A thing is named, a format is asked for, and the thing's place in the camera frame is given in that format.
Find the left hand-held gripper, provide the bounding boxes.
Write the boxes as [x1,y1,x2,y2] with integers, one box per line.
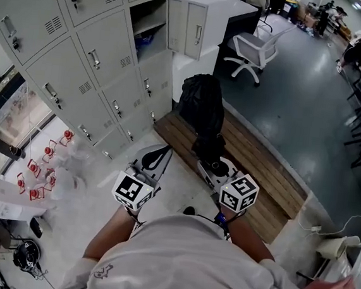
[109,138,175,216]

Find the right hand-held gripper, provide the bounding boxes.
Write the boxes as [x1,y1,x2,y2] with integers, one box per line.
[192,156,262,224]

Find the grey metal locker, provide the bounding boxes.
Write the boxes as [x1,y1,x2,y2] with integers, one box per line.
[0,0,189,167]

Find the person's left forearm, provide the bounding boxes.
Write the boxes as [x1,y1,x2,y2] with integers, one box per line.
[82,200,146,264]

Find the person's right forearm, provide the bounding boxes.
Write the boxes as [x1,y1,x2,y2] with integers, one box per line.
[223,207,281,266]

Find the blue item in locker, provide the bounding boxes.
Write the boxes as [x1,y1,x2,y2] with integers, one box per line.
[133,33,154,49]

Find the wooden slat bench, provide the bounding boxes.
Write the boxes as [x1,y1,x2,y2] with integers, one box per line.
[144,101,317,249]

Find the person's white shirt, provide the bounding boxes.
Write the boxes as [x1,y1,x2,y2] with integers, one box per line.
[61,202,317,289]

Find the white power strip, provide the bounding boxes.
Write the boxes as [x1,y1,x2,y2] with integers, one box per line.
[305,223,323,235]

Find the white office chair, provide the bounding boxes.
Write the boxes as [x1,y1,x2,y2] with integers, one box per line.
[220,17,299,91]

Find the black oval shoe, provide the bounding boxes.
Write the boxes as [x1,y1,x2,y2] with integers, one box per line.
[27,216,46,239]

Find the black desk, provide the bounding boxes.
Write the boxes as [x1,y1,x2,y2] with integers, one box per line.
[212,0,264,83]

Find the white paper board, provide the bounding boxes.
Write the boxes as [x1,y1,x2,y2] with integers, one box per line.
[0,175,61,218]

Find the white metal cabinet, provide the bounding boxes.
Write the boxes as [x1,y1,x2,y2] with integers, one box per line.
[182,0,261,66]

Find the cardboard boxes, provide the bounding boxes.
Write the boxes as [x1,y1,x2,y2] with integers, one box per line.
[293,1,322,30]

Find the blue wrist strap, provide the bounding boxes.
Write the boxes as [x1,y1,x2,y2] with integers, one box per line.
[213,211,235,240]

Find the white pedestal box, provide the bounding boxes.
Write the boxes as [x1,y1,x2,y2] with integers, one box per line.
[167,40,222,113]

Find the cluster of red-handled clear jugs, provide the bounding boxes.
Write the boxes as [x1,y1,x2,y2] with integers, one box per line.
[14,123,101,210]

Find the white cable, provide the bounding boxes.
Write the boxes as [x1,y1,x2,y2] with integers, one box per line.
[295,202,361,245]

